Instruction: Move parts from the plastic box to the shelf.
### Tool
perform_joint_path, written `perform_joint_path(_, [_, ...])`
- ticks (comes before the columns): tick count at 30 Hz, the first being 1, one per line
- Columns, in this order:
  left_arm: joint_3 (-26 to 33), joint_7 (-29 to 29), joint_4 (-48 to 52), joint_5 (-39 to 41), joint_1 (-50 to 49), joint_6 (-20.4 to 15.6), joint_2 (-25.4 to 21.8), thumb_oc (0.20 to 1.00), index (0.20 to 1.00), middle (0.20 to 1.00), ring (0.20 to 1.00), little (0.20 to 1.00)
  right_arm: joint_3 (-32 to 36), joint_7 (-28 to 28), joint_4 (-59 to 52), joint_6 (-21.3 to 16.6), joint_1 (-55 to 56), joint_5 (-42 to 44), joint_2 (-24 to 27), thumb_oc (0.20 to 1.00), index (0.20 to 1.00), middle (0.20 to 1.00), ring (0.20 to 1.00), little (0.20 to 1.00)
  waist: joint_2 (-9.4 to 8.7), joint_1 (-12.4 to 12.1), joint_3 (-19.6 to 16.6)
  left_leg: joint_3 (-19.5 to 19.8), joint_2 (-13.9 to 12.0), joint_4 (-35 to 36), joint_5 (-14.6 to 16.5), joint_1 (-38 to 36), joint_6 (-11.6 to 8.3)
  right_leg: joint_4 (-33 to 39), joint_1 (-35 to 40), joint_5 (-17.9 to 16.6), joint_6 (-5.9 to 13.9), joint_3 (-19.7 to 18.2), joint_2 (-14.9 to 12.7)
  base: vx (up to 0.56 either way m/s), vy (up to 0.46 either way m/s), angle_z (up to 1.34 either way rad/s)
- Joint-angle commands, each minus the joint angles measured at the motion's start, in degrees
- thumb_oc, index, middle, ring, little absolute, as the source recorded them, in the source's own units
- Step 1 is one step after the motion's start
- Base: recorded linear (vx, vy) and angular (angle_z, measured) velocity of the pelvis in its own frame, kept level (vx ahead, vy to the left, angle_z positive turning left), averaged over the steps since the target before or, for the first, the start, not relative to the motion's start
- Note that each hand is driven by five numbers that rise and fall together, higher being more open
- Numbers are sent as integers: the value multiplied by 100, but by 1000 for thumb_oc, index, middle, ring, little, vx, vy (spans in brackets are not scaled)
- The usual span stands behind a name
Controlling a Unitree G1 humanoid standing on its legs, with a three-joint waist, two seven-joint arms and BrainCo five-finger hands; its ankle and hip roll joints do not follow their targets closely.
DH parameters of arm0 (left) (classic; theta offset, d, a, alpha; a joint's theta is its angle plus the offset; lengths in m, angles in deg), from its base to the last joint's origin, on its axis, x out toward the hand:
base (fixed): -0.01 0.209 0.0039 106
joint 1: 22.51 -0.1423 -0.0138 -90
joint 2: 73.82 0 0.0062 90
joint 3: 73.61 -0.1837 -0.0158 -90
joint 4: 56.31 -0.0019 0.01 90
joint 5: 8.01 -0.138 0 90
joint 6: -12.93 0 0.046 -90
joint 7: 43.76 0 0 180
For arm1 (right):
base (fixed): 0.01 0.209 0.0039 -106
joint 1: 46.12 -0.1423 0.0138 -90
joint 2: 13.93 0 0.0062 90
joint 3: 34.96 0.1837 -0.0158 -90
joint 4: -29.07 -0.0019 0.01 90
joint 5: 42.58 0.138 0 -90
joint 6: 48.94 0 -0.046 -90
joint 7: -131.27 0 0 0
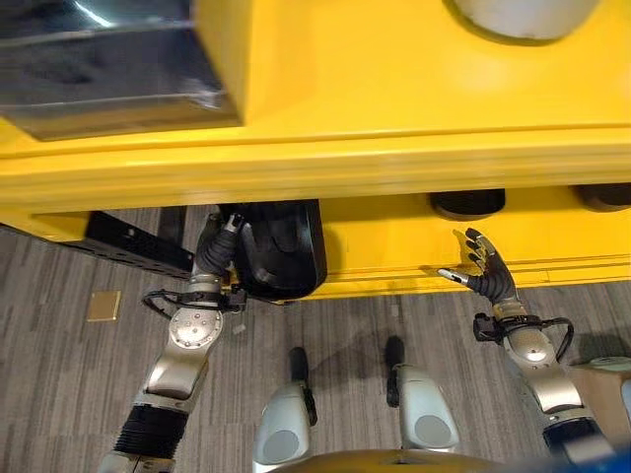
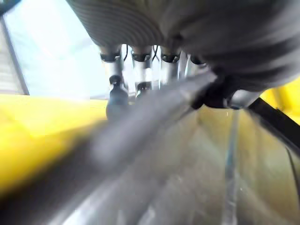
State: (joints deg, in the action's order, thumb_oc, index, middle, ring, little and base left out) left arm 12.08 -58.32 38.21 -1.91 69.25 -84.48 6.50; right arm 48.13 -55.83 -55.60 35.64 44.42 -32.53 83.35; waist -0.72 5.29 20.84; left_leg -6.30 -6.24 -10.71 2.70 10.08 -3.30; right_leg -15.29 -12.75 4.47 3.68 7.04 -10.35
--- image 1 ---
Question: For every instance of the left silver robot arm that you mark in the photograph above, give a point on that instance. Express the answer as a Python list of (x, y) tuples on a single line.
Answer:
[(187, 340)]

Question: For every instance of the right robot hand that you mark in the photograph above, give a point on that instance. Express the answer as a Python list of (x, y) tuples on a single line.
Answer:
[(495, 281)]

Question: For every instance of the yellow metal shelf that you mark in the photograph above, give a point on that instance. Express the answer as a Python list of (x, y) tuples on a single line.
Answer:
[(374, 98)]

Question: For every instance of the white green label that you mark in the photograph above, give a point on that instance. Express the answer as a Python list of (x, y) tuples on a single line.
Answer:
[(610, 363)]

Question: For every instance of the black metal shelf beam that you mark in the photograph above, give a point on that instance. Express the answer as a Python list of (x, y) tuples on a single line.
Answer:
[(138, 244)]

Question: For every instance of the shiny black box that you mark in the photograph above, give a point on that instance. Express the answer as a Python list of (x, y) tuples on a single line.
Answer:
[(103, 69)]

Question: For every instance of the blue plastic box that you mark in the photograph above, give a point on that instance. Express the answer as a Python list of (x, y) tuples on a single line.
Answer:
[(611, 460)]

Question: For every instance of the cardboard box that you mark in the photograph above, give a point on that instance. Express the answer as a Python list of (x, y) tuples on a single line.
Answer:
[(601, 394)]

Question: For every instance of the black sole-shaped part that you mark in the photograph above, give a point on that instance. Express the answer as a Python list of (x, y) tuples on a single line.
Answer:
[(283, 251), (467, 203), (604, 196)]

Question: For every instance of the grey rounded part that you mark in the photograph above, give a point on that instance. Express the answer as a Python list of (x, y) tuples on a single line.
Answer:
[(522, 17)]

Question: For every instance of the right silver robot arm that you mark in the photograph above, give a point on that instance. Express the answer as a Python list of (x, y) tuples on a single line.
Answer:
[(542, 364)]

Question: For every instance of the brass floor plate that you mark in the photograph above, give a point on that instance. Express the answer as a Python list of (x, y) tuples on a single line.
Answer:
[(104, 306)]

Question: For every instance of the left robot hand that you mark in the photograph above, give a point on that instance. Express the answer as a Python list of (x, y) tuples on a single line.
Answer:
[(214, 251)]

